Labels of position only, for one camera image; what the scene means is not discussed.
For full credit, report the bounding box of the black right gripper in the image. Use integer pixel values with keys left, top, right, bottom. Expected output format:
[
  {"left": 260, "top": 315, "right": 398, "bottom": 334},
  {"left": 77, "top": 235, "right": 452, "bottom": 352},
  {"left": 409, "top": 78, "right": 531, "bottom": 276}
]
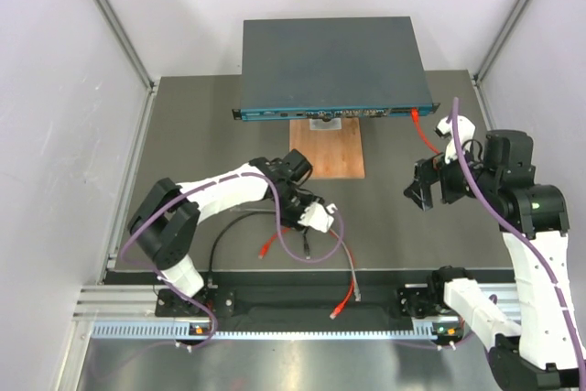
[{"left": 404, "top": 136, "right": 499, "bottom": 210}]

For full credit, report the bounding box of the black ethernet cable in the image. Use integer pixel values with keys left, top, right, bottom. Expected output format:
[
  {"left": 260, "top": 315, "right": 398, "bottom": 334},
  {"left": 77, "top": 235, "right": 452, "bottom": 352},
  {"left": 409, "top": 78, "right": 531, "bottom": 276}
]
[{"left": 208, "top": 214, "right": 313, "bottom": 289}]

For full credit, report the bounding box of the red ethernet cable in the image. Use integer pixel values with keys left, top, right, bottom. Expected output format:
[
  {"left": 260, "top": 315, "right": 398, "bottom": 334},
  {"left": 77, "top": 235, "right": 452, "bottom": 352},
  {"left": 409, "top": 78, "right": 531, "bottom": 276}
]
[
  {"left": 257, "top": 225, "right": 356, "bottom": 320},
  {"left": 410, "top": 108, "right": 440, "bottom": 155}
]

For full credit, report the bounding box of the grey ethernet cable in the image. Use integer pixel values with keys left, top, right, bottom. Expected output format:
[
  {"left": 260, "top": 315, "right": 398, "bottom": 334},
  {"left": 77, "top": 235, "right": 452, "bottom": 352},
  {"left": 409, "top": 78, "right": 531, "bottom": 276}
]
[{"left": 228, "top": 207, "right": 363, "bottom": 303}]

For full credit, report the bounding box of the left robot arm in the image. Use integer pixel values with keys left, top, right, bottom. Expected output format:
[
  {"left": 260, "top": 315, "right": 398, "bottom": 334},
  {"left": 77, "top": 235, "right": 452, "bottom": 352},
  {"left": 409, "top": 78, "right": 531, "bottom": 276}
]
[{"left": 127, "top": 149, "right": 333, "bottom": 315}]

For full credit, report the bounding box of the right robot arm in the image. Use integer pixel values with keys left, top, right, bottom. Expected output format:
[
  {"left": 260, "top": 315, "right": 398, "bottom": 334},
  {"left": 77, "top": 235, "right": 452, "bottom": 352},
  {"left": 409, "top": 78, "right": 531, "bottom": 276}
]
[{"left": 404, "top": 129, "right": 585, "bottom": 390}]

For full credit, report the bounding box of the wooden board stand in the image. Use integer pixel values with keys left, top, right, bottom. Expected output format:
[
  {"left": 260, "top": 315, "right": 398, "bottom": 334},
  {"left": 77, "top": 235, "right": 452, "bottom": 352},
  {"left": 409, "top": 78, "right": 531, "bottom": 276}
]
[{"left": 289, "top": 118, "right": 365, "bottom": 179}]

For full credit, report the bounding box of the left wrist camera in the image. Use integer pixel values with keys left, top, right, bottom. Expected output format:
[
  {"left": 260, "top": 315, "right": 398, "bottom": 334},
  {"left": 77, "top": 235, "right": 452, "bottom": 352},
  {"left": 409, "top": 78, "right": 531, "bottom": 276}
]
[{"left": 298, "top": 201, "right": 338, "bottom": 234}]

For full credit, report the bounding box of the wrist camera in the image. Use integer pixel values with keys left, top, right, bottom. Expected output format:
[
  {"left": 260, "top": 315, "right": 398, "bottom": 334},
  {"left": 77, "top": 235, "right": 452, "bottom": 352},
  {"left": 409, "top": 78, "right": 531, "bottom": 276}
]
[
  {"left": 298, "top": 201, "right": 338, "bottom": 234},
  {"left": 435, "top": 116, "right": 476, "bottom": 164}
]

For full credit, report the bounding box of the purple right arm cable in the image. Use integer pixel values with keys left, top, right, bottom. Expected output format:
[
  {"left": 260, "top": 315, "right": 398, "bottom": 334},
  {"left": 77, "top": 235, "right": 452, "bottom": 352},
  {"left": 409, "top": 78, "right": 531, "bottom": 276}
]
[{"left": 450, "top": 96, "right": 586, "bottom": 390}]

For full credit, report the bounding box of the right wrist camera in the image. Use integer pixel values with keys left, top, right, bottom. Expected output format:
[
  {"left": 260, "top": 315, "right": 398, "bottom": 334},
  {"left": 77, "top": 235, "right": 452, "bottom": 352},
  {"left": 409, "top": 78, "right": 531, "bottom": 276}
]
[{"left": 435, "top": 116, "right": 476, "bottom": 164}]

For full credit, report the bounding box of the red ethernet cable on table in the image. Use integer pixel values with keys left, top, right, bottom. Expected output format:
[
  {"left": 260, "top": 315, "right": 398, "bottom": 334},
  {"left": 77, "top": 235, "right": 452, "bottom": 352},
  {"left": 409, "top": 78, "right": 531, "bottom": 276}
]
[{"left": 257, "top": 225, "right": 356, "bottom": 320}]

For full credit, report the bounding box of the teal network switch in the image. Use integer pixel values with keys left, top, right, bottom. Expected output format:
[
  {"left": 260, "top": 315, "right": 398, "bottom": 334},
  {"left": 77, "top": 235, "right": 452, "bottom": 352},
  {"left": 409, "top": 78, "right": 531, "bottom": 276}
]
[{"left": 232, "top": 16, "right": 440, "bottom": 122}]

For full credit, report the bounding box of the slotted cable duct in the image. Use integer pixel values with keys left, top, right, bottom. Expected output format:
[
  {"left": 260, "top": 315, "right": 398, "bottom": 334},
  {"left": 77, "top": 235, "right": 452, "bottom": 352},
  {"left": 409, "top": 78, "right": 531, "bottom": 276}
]
[{"left": 90, "top": 317, "right": 463, "bottom": 343}]

